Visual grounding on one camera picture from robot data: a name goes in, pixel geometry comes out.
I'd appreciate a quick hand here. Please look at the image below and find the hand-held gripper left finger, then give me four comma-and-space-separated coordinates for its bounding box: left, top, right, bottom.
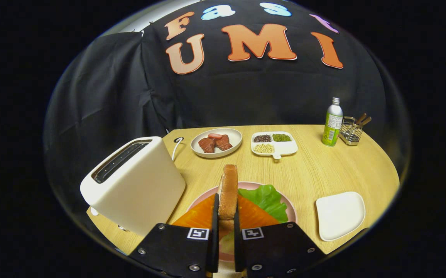
128, 193, 220, 278

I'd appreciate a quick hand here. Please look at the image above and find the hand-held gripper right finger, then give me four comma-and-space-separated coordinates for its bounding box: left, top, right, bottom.
234, 193, 326, 278

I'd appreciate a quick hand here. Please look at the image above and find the bread slice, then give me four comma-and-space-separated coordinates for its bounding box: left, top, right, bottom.
217, 164, 239, 240

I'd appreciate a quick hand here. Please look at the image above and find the green lettuce leaf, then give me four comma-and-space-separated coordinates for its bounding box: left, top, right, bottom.
220, 184, 289, 253

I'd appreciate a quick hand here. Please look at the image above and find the pink round plate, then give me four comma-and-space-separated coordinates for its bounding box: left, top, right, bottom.
188, 181, 297, 263

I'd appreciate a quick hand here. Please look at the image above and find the white toaster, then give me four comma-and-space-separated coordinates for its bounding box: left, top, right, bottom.
80, 136, 186, 237

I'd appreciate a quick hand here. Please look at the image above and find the brown meat piece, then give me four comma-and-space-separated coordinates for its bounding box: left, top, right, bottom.
215, 134, 233, 151
198, 137, 216, 153

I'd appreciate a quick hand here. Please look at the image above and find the white square plate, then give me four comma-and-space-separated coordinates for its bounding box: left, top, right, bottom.
316, 192, 366, 242

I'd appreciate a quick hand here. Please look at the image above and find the white divided dish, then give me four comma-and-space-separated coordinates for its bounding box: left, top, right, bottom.
251, 131, 299, 159

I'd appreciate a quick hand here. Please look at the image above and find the beige round plate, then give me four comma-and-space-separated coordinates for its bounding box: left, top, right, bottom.
190, 128, 243, 158

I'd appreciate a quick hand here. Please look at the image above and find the silver bottle with green label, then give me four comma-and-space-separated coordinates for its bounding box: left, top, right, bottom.
321, 97, 343, 147

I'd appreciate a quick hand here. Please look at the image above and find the black backdrop cloth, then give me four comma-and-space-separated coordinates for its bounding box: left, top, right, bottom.
44, 0, 411, 201

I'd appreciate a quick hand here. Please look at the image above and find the white toaster cable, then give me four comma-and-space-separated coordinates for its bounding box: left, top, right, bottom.
171, 137, 184, 161

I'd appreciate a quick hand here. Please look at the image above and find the metal wire utensil holder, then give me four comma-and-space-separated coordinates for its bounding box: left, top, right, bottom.
339, 116, 363, 146

